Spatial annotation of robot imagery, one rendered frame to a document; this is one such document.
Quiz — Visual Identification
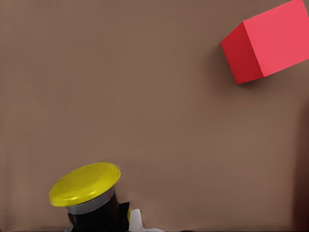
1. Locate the yellow push button black base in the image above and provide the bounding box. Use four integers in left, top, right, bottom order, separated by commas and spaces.
49, 161, 130, 232

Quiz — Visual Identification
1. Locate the red cube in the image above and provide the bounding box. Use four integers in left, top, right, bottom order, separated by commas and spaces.
220, 0, 309, 85

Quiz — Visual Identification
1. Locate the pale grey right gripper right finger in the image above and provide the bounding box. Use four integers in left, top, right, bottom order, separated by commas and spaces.
128, 208, 165, 232

